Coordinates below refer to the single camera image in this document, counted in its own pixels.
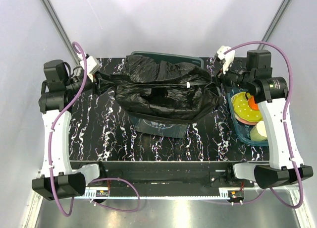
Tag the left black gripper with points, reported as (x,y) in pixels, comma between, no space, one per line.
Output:
(96,77)

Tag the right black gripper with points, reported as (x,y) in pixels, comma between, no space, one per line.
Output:
(223,78)

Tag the black trash bag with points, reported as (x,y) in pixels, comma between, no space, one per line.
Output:
(163,92)

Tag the dark green trash bin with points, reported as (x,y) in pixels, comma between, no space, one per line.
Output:
(157,128)

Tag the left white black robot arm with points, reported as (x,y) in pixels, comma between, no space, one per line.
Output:
(57,176)

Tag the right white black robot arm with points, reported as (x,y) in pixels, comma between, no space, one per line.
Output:
(285,165)

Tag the yellow plastic plate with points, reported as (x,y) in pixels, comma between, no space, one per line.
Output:
(242,109)

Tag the orange plastic cup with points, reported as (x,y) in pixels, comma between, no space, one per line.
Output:
(252,104)

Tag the pink plastic plate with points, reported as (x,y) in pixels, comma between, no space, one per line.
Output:
(244,121)

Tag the black marble pattern mat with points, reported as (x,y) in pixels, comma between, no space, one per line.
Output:
(101,130)

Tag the blue transparent plastic tray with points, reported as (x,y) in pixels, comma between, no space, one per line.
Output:
(242,130)

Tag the light green mug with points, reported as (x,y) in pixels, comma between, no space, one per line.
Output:
(258,132)

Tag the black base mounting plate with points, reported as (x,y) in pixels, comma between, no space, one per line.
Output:
(205,174)

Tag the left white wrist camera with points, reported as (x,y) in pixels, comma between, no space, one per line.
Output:
(93,65)

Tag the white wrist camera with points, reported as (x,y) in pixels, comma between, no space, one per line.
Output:
(225,55)
(93,65)

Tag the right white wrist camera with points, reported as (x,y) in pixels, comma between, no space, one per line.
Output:
(225,55)

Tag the aluminium frame rail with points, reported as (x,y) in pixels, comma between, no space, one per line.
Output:
(104,188)

